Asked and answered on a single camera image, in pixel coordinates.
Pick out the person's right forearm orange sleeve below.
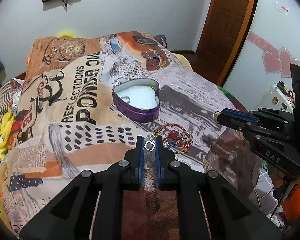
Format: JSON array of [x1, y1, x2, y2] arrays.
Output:
[[281, 170, 300, 222]]

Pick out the purple heart-shaped tin box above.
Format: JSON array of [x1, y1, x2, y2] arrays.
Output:
[[112, 78, 160, 123]]

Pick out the red cord bracelet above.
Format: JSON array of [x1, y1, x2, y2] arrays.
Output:
[[164, 130, 188, 146]]

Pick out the pink heart wall stickers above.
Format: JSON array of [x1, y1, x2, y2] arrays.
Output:
[[248, 31, 300, 78]]

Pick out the newspaper print blanket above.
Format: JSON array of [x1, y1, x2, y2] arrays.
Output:
[[0, 31, 263, 238]]

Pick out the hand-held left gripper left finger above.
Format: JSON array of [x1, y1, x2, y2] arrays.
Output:
[[19, 136, 144, 240]]

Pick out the silver link bracelet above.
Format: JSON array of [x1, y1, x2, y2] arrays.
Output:
[[181, 131, 193, 143]]

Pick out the brown wooden door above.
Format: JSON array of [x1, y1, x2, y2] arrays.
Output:
[[196, 0, 262, 87]]

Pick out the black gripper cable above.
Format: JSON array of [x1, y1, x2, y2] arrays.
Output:
[[269, 192, 285, 222]]

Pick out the orange braided cord bracelet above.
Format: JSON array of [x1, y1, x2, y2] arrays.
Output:
[[153, 123, 192, 154]]

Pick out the red and white wall label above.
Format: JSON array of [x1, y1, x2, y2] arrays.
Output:
[[275, 2, 291, 16]]

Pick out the dark blue bag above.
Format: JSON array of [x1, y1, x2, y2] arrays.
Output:
[[154, 35, 168, 48]]

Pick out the person's right hand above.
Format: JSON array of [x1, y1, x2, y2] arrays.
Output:
[[269, 164, 290, 200]]

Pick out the white checked bedsheet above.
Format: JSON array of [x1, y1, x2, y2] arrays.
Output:
[[252, 164, 288, 228]]

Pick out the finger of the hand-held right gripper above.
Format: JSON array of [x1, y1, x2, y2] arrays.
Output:
[[220, 108, 258, 123], [213, 112, 248, 132]]

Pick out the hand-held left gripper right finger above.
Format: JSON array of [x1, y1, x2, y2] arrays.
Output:
[[155, 136, 283, 240]]

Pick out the white appliance with stickers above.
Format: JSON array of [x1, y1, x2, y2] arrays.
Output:
[[264, 81, 296, 112]]

